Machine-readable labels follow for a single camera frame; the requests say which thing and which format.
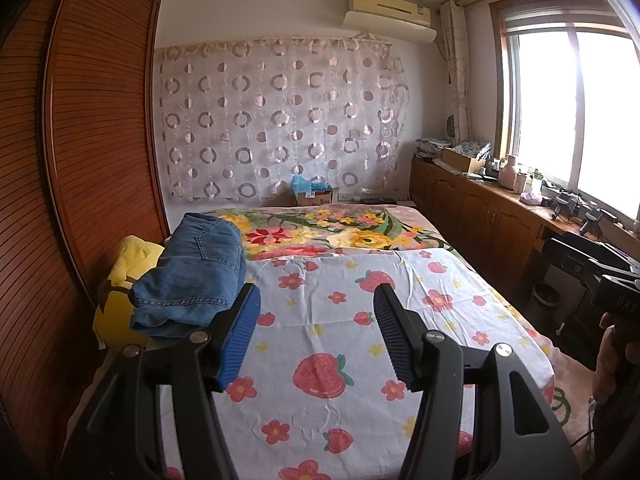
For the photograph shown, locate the strawberry print bed sheet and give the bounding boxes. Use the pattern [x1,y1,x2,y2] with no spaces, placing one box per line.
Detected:
[155,249,556,480]

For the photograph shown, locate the blue plastic bag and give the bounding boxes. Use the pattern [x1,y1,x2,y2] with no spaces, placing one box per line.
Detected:
[291,175,331,193]

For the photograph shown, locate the person's right hand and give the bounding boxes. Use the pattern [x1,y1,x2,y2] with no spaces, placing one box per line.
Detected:
[592,325,626,401]

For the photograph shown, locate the floral pink blanket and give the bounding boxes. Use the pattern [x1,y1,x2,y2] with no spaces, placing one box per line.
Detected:
[197,204,573,431]

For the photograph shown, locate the open cardboard box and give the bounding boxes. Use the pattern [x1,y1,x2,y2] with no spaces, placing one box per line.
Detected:
[442,147,486,173]

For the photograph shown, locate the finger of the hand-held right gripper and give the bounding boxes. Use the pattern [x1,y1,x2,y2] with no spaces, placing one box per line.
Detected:
[565,260,640,286]
[544,237,636,268]

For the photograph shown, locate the beige patterned window curtain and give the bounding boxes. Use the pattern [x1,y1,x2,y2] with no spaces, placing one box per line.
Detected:
[440,0,473,143]

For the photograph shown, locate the beige wall air conditioner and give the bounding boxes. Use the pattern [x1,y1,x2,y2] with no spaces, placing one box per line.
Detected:
[348,0,432,26]

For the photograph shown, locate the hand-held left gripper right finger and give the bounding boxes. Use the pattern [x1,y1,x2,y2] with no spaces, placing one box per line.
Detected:
[372,282,583,480]

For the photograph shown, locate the spare black gripper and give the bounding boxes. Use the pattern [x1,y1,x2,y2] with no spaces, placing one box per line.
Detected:
[542,190,581,223]
[580,207,618,238]

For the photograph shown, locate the small printed cardboard box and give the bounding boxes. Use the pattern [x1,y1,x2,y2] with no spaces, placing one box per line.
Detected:
[295,187,333,207]

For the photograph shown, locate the stack of folded cloths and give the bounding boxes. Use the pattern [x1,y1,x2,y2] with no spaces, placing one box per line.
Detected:
[415,137,448,158]

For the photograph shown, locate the wooden framed window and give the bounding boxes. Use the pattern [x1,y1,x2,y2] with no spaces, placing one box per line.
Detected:
[490,0,640,221]

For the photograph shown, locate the blue denim pants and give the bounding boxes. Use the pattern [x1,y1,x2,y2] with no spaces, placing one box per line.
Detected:
[129,212,247,341]

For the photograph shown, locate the yellow cloth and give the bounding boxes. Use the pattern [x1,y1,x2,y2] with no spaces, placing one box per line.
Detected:
[94,235,166,351]

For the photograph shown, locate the bottles on cabinet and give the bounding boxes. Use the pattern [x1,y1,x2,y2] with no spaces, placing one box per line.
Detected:
[500,155,518,191]

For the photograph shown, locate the brown slatted wooden wardrobe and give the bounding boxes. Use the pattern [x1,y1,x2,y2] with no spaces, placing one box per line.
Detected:
[0,0,171,461]

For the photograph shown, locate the long wooden cabinet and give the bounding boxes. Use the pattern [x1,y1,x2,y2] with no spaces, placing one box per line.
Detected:
[410,157,640,301]

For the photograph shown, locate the circle pattern sheer curtain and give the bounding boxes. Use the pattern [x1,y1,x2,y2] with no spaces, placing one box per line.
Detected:
[156,35,413,201]

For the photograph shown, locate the dark trash bin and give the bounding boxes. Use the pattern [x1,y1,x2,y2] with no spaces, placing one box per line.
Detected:
[531,282,563,321]

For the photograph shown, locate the patterned cloth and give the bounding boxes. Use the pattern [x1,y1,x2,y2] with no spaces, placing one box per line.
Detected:
[452,140,493,158]

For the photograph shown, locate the white air conditioner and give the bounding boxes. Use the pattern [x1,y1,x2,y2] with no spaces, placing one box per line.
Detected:
[342,10,437,43]

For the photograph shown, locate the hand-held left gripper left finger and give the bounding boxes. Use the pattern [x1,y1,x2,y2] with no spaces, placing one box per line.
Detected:
[62,282,262,480]

